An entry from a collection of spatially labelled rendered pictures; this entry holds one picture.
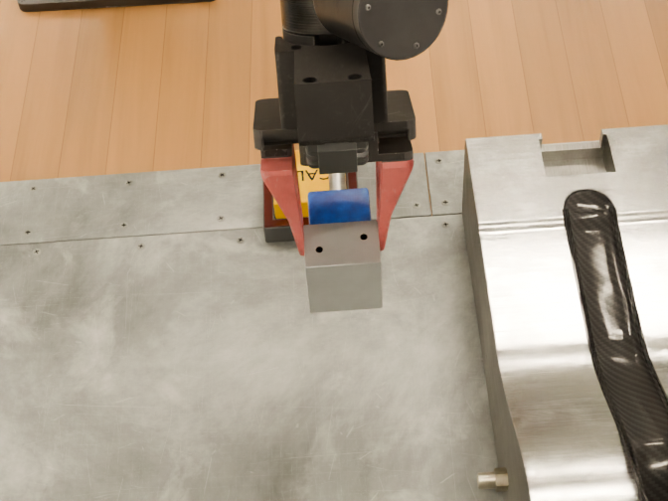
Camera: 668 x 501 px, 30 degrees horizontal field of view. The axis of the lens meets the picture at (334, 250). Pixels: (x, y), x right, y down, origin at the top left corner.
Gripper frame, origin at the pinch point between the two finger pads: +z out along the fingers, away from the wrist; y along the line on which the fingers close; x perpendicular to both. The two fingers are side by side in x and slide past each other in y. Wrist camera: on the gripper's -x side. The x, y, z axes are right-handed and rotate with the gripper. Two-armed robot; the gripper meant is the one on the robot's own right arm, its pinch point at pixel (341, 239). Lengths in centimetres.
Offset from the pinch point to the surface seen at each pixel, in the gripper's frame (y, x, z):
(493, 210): 11.5, 8.5, 2.3
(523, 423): 10.7, -9.8, 9.3
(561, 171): 17.7, 14.7, 2.0
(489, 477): 8.9, -6.8, 15.3
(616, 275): 19.6, 3.3, 5.8
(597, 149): 20.7, 15.2, 0.6
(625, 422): 17.1, -10.1, 9.5
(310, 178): -2.1, 19.1, 2.9
